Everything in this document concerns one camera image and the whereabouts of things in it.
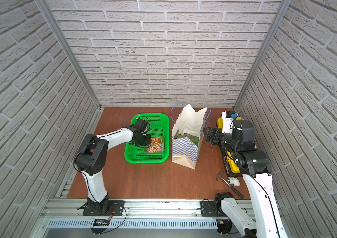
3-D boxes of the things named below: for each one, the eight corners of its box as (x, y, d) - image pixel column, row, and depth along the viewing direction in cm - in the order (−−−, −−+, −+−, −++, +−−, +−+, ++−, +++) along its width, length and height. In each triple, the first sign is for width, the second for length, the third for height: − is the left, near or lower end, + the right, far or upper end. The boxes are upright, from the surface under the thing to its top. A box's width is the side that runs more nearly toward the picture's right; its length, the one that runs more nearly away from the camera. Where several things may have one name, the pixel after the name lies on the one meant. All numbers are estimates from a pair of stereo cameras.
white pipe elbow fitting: (227, 184, 83) (229, 182, 81) (227, 177, 86) (229, 175, 83) (238, 187, 82) (240, 185, 80) (238, 180, 85) (239, 178, 83)
